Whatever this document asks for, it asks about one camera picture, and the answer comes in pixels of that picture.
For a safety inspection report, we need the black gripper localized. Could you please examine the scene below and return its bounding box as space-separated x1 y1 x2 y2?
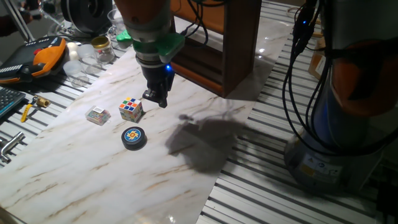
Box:
141 63 177 109

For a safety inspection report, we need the black yo-yo with blue sticker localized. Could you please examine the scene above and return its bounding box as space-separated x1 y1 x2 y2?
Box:
121 126 148 152

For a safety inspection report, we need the bystander's dark sleeved forearm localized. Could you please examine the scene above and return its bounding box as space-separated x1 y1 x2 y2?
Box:
0 14 24 37

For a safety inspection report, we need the dark brown wooden shelf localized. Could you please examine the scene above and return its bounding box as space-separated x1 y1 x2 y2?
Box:
169 0 262 99

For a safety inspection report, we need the bystander's bare hand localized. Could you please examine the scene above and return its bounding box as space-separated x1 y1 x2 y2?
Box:
19 9 34 24

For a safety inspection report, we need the white Rubik's cube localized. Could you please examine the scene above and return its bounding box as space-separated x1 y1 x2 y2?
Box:
118 96 144 123

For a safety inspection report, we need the glass jar with gold lid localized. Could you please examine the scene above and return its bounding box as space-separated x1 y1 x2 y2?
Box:
90 35 116 65

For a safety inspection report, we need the clear plastic cup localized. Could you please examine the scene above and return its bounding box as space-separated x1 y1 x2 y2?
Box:
63 60 90 88
76 44 100 75

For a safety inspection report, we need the clear glass mug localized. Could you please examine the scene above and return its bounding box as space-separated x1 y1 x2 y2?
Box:
106 8 127 39

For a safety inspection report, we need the marble pattern table sheet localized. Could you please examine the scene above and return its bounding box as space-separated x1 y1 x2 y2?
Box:
0 15 293 224

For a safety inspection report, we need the black filament spool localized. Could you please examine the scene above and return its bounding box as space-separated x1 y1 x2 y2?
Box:
60 0 113 35

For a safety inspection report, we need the orange and black teach pendant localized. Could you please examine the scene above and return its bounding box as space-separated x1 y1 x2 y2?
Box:
0 35 68 85

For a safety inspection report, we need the black computer keyboard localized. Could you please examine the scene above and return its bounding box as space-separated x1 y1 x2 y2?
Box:
0 86 27 119

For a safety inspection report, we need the chrome faucet fitting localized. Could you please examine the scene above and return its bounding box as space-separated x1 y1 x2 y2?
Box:
0 131 26 165

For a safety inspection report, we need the brown taped package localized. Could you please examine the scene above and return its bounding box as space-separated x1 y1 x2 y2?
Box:
307 39 328 80

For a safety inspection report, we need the light wooden rack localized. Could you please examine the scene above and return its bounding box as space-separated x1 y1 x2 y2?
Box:
286 5 322 35

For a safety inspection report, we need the brass valve with yellow handle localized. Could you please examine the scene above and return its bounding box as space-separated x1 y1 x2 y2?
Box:
20 96 51 123

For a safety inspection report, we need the aluminium profile post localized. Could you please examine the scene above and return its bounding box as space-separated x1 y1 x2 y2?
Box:
4 0 35 43

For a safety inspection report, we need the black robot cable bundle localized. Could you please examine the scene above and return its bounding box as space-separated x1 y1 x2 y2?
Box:
180 0 398 156

